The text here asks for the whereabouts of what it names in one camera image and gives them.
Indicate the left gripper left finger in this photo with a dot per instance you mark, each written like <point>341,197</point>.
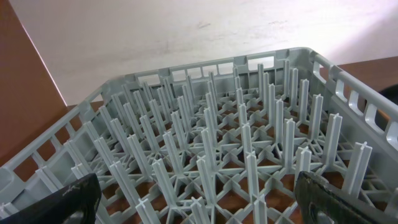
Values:
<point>82,195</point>

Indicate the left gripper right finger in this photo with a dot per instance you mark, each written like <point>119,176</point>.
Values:
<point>321,202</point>

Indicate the grey plastic dishwasher rack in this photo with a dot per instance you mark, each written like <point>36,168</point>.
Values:
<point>221,141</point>

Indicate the round black serving tray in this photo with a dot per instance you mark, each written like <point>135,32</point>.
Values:
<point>381,118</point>

